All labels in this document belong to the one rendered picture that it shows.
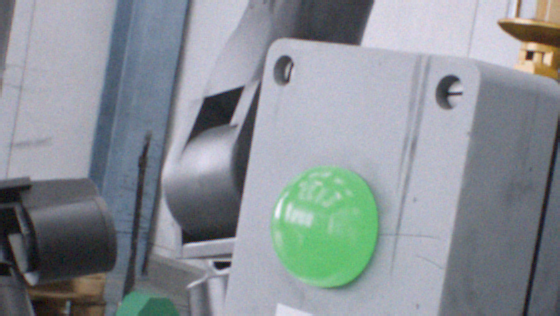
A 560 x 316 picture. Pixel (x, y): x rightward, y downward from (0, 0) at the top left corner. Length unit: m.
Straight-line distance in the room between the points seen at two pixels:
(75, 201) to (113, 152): 8.31
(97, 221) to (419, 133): 0.64
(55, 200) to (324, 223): 0.65
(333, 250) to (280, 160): 0.04
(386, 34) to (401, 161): 7.38
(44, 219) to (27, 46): 8.02
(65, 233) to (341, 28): 0.33
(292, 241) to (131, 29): 8.98
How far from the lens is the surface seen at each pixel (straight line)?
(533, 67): 0.38
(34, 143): 9.02
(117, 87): 9.26
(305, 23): 0.64
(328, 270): 0.30
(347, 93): 0.32
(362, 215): 0.30
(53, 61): 9.03
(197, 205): 0.63
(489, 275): 0.30
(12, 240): 0.95
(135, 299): 6.09
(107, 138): 9.26
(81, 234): 0.92
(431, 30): 7.44
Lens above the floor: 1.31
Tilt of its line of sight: 3 degrees down
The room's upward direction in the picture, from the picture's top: 10 degrees clockwise
